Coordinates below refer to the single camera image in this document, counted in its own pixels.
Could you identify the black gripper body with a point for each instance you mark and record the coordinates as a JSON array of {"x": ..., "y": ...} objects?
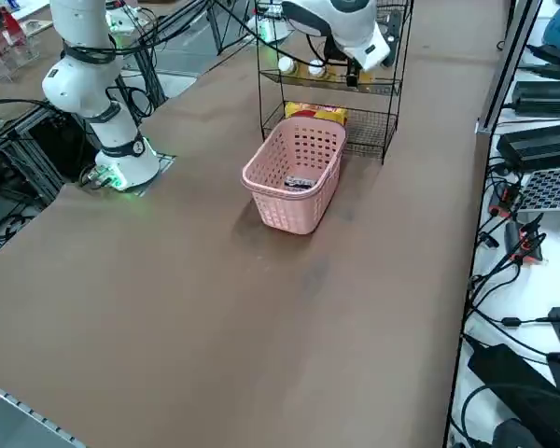
[{"x": 338, "y": 52}]

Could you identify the blue white biscuit packet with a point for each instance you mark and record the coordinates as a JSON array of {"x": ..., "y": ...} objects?
[
  {"x": 300, "y": 182},
  {"x": 271, "y": 9}
]

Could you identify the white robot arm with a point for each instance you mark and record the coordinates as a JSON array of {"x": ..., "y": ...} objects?
[
  {"x": 273, "y": 25},
  {"x": 116, "y": 135}
]

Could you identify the pink plastic basket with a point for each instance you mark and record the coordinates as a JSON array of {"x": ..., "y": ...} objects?
[{"x": 284, "y": 210}]

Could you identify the yellow red biscuit box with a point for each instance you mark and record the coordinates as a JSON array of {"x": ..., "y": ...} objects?
[{"x": 317, "y": 112}]

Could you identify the black orange clamp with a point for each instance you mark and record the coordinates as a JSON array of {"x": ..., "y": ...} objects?
[
  {"x": 525, "y": 247},
  {"x": 504, "y": 198}
]

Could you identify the clear acrylic rack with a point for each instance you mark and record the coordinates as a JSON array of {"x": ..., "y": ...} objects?
[{"x": 9, "y": 46}]

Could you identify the large black power adapter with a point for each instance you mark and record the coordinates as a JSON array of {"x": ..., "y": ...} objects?
[{"x": 518, "y": 382}]

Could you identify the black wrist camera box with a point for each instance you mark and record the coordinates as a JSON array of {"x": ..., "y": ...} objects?
[{"x": 392, "y": 37}]

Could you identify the aluminium frame post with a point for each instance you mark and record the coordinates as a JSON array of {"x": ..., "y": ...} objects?
[{"x": 508, "y": 60}]

